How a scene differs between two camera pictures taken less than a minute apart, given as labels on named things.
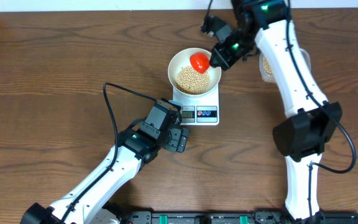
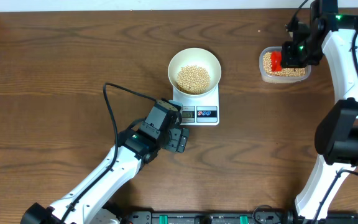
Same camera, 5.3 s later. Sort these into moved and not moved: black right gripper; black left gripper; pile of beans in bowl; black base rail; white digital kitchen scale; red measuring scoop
Moved: black right gripper; red measuring scoop
Not moved: black base rail; black left gripper; white digital kitchen scale; pile of beans in bowl
